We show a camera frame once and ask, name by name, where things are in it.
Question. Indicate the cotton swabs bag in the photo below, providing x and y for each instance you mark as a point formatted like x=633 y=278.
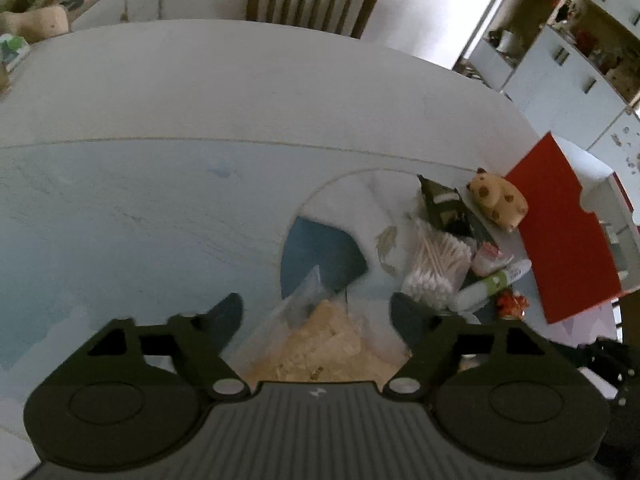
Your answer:
x=438 y=268

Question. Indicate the beige plush on sideboard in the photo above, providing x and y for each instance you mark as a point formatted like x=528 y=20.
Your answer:
x=36 y=25

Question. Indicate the white wall cabinet unit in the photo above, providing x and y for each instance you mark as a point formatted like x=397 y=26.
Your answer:
x=571 y=67

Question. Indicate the dark foil packet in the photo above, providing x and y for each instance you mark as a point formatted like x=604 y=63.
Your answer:
x=445 y=209

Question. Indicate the tan spotted plush toy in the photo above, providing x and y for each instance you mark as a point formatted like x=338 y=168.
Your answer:
x=499 y=200

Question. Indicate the small pink white tube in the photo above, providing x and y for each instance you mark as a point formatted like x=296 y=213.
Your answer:
x=489 y=259

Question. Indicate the red orange keychain toy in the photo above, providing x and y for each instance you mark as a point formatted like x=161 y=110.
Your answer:
x=511 y=305

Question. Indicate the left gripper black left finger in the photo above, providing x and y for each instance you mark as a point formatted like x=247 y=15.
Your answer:
x=131 y=394

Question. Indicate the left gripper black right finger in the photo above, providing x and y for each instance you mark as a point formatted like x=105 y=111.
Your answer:
x=499 y=391

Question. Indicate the red cardboard shoe box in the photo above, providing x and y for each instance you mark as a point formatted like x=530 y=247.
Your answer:
x=579 y=232

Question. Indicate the green white tube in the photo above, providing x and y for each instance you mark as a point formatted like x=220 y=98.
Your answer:
x=469 y=298

